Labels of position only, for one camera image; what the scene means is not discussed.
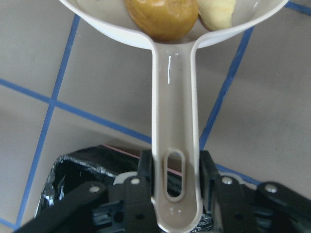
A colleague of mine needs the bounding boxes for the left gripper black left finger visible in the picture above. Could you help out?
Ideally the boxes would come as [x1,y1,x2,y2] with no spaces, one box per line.
[17,153,158,233]

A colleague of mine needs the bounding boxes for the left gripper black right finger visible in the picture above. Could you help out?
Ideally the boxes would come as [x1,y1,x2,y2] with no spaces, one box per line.
[199,150,311,233]

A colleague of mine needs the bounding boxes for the white plastic dustpan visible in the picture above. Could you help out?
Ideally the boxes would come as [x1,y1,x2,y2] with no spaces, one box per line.
[63,0,285,233]

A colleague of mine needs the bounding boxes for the brown potato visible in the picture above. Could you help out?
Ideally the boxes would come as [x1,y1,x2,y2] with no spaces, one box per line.
[124,0,199,41]

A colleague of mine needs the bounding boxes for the curved pale peel piece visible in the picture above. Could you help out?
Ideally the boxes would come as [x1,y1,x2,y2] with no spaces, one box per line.
[197,0,236,31]

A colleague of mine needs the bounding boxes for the bin with black bag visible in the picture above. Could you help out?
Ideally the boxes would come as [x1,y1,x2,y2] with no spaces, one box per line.
[34,144,219,233]

